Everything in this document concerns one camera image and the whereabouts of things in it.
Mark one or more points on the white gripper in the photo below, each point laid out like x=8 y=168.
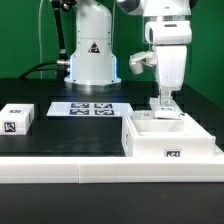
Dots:
x=170 y=70

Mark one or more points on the white cabinet door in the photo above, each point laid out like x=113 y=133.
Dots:
x=142 y=115
x=165 y=109

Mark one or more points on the white cabinet body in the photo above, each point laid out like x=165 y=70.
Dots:
x=161 y=138

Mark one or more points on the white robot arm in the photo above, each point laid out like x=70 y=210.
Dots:
x=154 y=33

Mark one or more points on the white cabinet top block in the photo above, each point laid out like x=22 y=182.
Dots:
x=15 y=119

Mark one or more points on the white L-shaped fence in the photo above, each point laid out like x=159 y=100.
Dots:
x=19 y=164

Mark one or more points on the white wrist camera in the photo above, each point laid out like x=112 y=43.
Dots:
x=138 y=61

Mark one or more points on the white marker base plate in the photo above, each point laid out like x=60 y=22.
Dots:
x=88 y=109

